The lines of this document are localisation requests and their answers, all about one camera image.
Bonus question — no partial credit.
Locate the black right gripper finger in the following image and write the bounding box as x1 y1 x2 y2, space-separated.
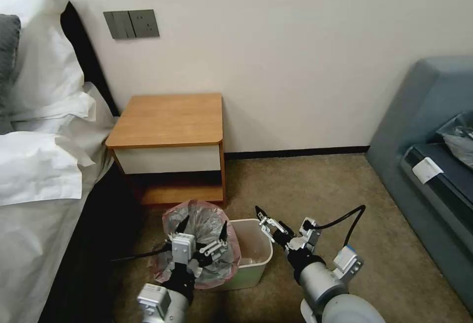
254 205 278 233
263 226 282 245

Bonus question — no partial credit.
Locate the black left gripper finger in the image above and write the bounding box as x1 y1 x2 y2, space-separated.
199 221 229 258
168 215 190 244

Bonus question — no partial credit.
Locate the pink translucent garbage bag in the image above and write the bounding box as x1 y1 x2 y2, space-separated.
152 199 242 290

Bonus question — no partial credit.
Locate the pale plastic trash can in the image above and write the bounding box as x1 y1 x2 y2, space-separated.
221 218 274 291

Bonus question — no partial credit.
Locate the dark plastic bag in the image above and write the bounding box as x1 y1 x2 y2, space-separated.
435 110 473 171

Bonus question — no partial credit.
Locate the black baseboard strip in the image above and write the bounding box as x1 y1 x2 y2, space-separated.
224 146 371 161

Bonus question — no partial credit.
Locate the black bed base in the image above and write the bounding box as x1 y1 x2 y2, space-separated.
36 160 145 323

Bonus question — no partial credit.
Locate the wooden nightstand with white drawer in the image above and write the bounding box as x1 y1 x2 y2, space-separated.
105 92 227 208

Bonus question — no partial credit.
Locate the grey bed sheet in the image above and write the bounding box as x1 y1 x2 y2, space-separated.
0 82 116 323

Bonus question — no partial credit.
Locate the white sofa label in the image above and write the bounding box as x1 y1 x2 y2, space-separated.
411 157 444 185

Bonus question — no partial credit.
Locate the white duvet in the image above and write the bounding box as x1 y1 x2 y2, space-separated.
0 130 96 207

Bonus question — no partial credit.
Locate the blue-grey sofa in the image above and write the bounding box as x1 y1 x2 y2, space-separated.
365 55 473 303

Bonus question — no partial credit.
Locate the black padded headboard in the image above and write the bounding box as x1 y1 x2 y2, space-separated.
60 0 121 118

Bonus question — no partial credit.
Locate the large white pillow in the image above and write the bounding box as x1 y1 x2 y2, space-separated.
7 23 98 126

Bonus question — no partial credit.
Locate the grey textured pillow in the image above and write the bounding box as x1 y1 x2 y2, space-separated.
0 14 22 135

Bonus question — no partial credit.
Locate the small white pillow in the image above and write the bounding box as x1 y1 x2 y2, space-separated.
0 0 73 29

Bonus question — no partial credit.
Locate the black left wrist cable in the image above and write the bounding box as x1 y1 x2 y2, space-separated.
110 247 173 263

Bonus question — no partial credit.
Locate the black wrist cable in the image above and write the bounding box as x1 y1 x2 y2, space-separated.
313 204 367 249
110 247 173 263

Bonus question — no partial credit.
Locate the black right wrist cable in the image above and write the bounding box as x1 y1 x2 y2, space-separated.
313 204 367 249

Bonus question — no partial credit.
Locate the grey wall socket panel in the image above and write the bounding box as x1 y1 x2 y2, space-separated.
128 9 161 38

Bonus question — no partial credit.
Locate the grey wall switch panel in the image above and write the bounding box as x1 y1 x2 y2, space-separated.
103 10 135 40

